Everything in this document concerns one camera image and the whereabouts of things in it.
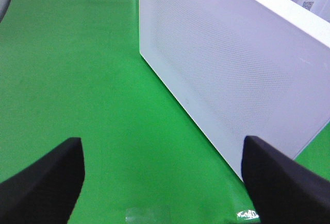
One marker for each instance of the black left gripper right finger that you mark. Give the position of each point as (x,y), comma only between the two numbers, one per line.
(282,191)

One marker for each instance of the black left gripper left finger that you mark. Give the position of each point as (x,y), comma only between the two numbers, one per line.
(47,190)

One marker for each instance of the clear tape piece on table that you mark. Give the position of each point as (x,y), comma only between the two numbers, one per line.
(148,215)

